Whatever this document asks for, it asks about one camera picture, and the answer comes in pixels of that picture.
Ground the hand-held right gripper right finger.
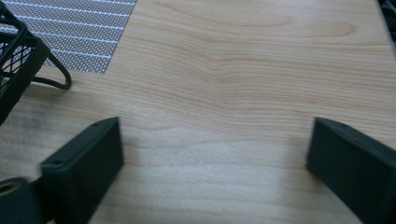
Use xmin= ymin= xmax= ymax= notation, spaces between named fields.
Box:
xmin=306 ymin=117 xmax=396 ymax=224

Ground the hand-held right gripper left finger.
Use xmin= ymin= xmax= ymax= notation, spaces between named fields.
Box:
xmin=39 ymin=116 xmax=125 ymax=224

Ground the black wire basket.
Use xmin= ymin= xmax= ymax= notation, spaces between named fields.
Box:
xmin=0 ymin=0 xmax=73 ymax=127

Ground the grey striped placemat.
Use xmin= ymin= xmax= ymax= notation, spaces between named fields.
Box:
xmin=0 ymin=0 xmax=138 ymax=76

